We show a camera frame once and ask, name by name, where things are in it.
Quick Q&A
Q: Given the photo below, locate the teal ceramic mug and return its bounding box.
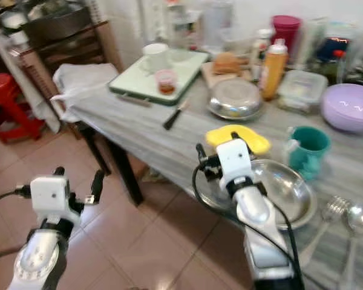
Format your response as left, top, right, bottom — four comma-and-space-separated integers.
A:
287, 125, 332, 180

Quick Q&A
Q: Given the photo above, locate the steel fork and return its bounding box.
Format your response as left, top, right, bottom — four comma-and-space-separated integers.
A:
302, 195, 350, 266

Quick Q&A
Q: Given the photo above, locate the steel spoon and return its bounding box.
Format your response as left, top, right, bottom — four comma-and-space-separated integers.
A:
340, 204, 363, 290

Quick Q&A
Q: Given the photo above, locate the black table leg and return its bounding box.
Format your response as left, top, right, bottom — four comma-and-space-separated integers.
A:
109, 136, 144, 206
79, 121, 110, 176

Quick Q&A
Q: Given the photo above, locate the upturned steel bowl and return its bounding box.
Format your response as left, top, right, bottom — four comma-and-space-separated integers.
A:
208, 79, 265, 121

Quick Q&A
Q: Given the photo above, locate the wooden cutting board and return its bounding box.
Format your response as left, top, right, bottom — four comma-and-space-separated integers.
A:
200, 60, 258, 90

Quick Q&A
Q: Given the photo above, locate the open steel bowl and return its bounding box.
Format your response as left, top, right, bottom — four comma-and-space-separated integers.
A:
197, 158, 318, 231

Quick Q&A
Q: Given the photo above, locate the orange squeeze bottle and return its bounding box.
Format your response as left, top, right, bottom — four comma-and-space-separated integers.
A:
259, 38, 289, 102

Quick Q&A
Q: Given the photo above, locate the small orange bowl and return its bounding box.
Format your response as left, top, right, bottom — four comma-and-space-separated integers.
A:
212, 51, 243, 74

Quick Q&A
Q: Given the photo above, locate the clear lidded food container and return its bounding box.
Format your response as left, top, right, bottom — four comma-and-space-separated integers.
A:
276, 69, 329, 114

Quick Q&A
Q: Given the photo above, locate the pale grey hanging cloth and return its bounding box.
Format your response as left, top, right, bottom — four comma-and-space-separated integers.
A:
18, 48, 61, 131

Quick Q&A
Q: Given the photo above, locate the small pink-lidded plastic tub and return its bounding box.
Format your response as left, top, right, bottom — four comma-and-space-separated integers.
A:
155, 69, 178, 95

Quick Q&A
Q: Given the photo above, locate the brown wooden stick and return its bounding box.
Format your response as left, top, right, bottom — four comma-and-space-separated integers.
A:
116, 92, 153, 108

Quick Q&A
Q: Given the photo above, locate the small white-capped sauce bottle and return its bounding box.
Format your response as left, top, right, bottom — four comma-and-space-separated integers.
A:
251, 28, 273, 73

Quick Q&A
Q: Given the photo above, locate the white plastic bag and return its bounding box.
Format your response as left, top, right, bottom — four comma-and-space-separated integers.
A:
51, 62, 116, 118

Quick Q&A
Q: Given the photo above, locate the red plastic stool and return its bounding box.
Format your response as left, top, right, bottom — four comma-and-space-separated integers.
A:
0, 72, 49, 143

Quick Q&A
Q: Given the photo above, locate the pale tray with green rim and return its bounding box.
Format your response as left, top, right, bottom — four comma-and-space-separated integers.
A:
109, 48, 209, 107

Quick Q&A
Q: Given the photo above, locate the white ceramic mug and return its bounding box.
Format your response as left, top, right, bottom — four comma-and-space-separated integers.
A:
141, 43, 171, 74

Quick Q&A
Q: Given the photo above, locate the clear plastic pitcher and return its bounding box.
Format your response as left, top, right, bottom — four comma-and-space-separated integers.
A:
200, 0, 237, 52

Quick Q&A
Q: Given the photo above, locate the lilac plastic bowl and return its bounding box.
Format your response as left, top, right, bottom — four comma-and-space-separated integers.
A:
321, 83, 363, 134

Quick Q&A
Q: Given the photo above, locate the dark wooden rack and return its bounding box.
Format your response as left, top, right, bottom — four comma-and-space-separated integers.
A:
18, 21, 106, 76

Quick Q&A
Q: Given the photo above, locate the dark red plastic tumbler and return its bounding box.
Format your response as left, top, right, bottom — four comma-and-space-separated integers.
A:
271, 15, 302, 49

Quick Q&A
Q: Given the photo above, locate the white squeeze tube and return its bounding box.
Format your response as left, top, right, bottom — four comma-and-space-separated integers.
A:
301, 18, 324, 68

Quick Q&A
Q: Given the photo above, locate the clear bottle with orange cap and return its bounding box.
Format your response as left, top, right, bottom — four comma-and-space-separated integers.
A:
166, 0, 197, 49

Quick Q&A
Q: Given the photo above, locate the green bottle with red cap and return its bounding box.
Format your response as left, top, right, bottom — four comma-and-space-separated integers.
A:
331, 50, 347, 76

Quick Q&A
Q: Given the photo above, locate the dark blue cup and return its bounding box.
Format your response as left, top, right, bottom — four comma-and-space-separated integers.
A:
315, 36, 348, 63

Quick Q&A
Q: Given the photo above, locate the dark metal wok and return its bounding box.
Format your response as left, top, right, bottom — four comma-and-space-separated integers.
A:
21, 6, 91, 43

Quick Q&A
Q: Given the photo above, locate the clear utensil holder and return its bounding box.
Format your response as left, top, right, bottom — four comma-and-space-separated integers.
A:
348, 36, 363, 85

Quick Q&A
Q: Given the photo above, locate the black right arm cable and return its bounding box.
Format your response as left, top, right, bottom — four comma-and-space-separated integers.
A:
192, 143, 306, 289

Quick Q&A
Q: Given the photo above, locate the yellow plastic bowl with handles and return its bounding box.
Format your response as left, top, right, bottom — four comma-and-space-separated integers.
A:
206, 124, 272, 156

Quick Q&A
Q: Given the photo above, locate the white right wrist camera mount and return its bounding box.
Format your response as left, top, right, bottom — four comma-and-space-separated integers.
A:
217, 139, 253, 182

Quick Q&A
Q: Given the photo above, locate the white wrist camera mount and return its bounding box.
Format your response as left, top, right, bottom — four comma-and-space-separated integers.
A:
217, 139, 253, 182
30, 175, 79, 221

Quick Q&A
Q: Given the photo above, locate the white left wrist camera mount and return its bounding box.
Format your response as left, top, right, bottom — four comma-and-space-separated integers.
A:
30, 175, 79, 221

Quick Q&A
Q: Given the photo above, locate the black-handled kitchen knife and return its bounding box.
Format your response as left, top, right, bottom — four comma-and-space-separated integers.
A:
162, 100, 189, 131

